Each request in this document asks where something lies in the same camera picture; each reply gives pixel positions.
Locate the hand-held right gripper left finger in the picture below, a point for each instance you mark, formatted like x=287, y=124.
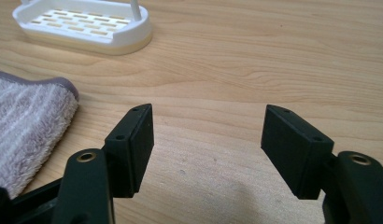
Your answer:
x=130, y=155

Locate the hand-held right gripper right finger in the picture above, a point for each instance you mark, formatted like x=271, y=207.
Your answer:
x=292, y=155

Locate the striped fluffy towel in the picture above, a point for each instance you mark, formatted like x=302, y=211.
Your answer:
x=23, y=130

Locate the white slotted soap dish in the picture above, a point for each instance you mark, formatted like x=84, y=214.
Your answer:
x=83, y=26

